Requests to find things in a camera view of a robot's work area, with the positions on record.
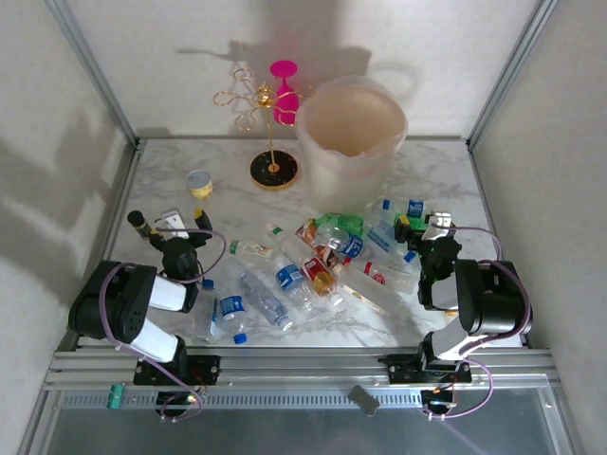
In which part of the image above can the translucent bin liner bag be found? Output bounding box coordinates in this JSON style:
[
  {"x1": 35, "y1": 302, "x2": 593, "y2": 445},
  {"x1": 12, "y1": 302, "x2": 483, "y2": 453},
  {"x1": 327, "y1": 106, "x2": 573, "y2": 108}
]
[{"x1": 293, "y1": 74, "x2": 410, "y2": 181}]

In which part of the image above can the yellow tin can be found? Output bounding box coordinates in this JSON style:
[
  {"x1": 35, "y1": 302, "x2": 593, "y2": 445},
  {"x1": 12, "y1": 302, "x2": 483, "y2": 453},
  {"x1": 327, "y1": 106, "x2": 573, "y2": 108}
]
[{"x1": 185, "y1": 169, "x2": 214, "y2": 202}]

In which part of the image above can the red label tea bottle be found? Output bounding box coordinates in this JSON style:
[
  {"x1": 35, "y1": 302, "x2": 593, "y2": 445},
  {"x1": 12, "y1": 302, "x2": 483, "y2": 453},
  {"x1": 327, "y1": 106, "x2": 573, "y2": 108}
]
[{"x1": 298, "y1": 255, "x2": 345, "y2": 308}]

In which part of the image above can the grey metal sheet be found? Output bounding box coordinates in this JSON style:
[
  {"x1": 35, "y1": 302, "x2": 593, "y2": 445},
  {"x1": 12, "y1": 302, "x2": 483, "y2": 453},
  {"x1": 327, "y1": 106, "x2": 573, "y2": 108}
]
[{"x1": 18, "y1": 388, "x2": 587, "y2": 455}]

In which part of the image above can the clear bottle gold label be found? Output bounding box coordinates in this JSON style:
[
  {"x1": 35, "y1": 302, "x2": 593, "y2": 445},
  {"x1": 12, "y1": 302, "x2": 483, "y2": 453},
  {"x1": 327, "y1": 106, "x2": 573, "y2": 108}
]
[{"x1": 339, "y1": 272, "x2": 404, "y2": 317}]

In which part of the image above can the pink wine glass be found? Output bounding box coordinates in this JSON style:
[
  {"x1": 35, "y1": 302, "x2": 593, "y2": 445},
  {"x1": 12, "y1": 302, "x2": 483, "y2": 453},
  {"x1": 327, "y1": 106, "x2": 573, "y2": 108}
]
[{"x1": 269, "y1": 60, "x2": 302, "y2": 126}]

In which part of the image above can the clear bottle green cap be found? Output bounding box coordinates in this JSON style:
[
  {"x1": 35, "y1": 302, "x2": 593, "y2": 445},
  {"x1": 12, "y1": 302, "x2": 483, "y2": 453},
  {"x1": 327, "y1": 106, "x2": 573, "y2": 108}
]
[{"x1": 229, "y1": 238, "x2": 275, "y2": 261}]

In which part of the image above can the small black bottle gold label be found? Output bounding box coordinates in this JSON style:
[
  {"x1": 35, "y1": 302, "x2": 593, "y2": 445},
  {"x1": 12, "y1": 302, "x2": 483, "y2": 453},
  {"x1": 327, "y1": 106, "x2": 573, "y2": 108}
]
[{"x1": 126, "y1": 209, "x2": 156, "y2": 241}]

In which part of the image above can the crushed clear bottle blue label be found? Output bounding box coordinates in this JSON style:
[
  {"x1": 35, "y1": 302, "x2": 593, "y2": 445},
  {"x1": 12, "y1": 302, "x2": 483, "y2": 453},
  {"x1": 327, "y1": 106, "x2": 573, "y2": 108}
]
[{"x1": 314, "y1": 221, "x2": 378, "y2": 262}]

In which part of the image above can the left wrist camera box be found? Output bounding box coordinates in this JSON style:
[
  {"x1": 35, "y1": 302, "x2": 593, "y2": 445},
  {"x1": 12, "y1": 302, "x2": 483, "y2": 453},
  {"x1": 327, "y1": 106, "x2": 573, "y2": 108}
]
[{"x1": 158, "y1": 207, "x2": 190, "y2": 241}]

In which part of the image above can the aluminium back rail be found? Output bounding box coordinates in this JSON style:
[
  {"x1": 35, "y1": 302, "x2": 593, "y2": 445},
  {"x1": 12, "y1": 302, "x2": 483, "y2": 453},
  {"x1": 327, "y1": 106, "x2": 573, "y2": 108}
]
[{"x1": 137, "y1": 135, "x2": 470, "y2": 143}]

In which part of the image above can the tall clear plastic bottle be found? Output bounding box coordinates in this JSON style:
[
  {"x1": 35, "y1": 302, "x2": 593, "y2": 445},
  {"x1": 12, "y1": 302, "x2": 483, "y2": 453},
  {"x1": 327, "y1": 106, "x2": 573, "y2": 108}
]
[{"x1": 264, "y1": 222, "x2": 309, "y2": 271}]

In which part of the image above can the green soda bottle gold cap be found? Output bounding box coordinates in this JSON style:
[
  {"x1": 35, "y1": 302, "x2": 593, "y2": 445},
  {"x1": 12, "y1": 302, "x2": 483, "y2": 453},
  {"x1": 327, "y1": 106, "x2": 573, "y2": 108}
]
[{"x1": 396, "y1": 212, "x2": 431, "y2": 236}]

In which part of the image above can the dark grey clip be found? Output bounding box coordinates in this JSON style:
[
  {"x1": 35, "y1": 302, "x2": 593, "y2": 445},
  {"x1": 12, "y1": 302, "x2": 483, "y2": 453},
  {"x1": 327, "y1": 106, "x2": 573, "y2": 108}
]
[{"x1": 347, "y1": 384, "x2": 380, "y2": 417}]

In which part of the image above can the clear bottle blue cap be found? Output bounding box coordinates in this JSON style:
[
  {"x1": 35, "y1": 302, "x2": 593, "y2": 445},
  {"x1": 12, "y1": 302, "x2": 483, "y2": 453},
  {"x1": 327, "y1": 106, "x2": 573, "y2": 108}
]
[{"x1": 192, "y1": 279, "x2": 224, "y2": 345}]

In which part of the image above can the crushed orange label bottle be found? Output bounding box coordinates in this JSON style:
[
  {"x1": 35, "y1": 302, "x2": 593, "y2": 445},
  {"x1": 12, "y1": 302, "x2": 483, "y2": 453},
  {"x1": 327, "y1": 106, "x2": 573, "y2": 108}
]
[{"x1": 294, "y1": 218, "x2": 345, "y2": 277}]

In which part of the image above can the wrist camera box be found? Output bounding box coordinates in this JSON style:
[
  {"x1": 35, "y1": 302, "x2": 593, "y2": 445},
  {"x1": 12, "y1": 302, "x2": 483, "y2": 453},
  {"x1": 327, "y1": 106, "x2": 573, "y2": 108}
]
[
  {"x1": 158, "y1": 207, "x2": 190, "y2": 241},
  {"x1": 423, "y1": 210, "x2": 455, "y2": 242}
]

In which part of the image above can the aluminium side rail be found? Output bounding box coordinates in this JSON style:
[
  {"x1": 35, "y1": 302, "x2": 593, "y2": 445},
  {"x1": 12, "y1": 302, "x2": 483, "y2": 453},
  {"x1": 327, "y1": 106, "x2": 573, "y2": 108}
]
[
  {"x1": 92, "y1": 140, "x2": 146, "y2": 266},
  {"x1": 468, "y1": 140, "x2": 530, "y2": 350}
]

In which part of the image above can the white plastic bin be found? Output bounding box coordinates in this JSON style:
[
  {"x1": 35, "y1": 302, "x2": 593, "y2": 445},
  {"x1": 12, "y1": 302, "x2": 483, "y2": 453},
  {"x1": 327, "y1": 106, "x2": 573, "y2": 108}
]
[{"x1": 294, "y1": 75, "x2": 410, "y2": 215}]

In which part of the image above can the gold wire glass stand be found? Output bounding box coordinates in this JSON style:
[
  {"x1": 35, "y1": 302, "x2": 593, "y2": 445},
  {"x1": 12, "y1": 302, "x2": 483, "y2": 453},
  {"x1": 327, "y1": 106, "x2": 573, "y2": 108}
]
[{"x1": 212, "y1": 67, "x2": 317, "y2": 192}]

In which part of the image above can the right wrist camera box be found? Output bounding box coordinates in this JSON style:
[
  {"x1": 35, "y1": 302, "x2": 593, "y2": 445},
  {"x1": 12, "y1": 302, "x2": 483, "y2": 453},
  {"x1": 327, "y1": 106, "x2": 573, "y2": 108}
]
[{"x1": 423, "y1": 210, "x2": 455, "y2": 242}]

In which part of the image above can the grey slotted cable duct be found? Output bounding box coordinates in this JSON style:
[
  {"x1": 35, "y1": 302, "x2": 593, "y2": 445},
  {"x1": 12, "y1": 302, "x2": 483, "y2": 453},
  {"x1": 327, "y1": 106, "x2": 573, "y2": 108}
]
[{"x1": 59, "y1": 391, "x2": 424, "y2": 411}]

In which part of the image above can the crushed green plastic bottle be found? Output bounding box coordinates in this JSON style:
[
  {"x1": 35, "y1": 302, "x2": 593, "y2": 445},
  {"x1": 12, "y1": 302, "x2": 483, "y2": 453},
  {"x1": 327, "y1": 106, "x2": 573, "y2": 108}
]
[{"x1": 310, "y1": 211, "x2": 367, "y2": 234}]

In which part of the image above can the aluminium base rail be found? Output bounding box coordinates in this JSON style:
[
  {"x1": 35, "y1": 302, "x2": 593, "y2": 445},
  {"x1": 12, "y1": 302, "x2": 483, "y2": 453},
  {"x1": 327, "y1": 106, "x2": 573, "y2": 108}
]
[{"x1": 42, "y1": 347, "x2": 557, "y2": 392}]

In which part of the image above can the clear bottle red round label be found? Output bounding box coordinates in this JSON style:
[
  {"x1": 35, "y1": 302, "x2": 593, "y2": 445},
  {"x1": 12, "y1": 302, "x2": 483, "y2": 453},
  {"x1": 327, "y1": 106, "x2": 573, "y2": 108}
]
[{"x1": 341, "y1": 258, "x2": 422, "y2": 298}]

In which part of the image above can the aluminium frame post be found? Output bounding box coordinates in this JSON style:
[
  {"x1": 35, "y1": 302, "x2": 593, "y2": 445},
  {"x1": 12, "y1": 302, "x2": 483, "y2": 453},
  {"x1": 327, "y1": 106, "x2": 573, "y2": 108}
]
[
  {"x1": 466, "y1": 0, "x2": 563, "y2": 149},
  {"x1": 45, "y1": 0, "x2": 147, "y2": 149}
]

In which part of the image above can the clear ribbed bottle white cap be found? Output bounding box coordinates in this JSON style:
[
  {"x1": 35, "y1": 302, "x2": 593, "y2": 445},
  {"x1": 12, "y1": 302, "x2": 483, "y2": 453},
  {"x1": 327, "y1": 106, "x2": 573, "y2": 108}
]
[{"x1": 235, "y1": 270, "x2": 294, "y2": 332}]

